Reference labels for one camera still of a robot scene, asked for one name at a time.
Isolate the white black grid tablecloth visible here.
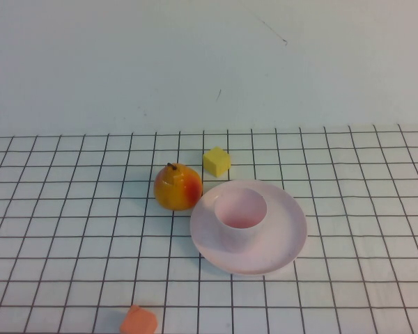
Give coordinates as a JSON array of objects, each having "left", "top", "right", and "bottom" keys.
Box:
[{"left": 0, "top": 122, "right": 418, "bottom": 334}]

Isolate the orange foam block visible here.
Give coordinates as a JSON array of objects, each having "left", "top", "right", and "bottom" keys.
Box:
[{"left": 119, "top": 304, "right": 160, "bottom": 334}]

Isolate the yellow orange toy pear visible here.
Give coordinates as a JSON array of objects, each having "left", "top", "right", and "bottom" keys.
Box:
[{"left": 153, "top": 162, "right": 203, "bottom": 212}]

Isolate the pale pink round plate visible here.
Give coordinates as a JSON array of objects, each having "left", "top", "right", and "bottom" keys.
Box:
[{"left": 189, "top": 179, "right": 308, "bottom": 278}]

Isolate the pale pink plastic cup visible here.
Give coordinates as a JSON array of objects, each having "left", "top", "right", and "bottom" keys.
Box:
[{"left": 214, "top": 186, "right": 268, "bottom": 251}]

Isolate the yellow foam cube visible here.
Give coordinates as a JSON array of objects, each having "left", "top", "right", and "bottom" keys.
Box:
[{"left": 202, "top": 146, "right": 232, "bottom": 178}]

